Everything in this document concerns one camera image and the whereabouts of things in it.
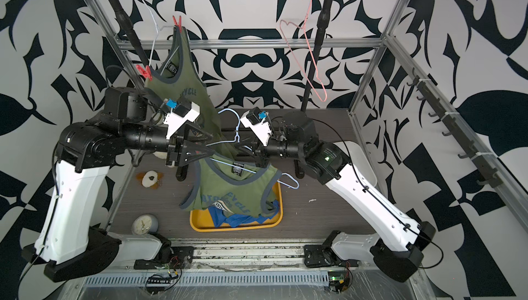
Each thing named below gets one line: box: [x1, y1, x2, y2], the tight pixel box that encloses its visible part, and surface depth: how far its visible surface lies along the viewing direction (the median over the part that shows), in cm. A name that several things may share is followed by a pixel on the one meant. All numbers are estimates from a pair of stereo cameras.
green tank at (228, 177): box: [178, 140, 282, 219], surface depth 68 cm
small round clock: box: [132, 213, 159, 235], surface depth 80 cm
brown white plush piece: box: [136, 169, 164, 190], surface depth 93 cm
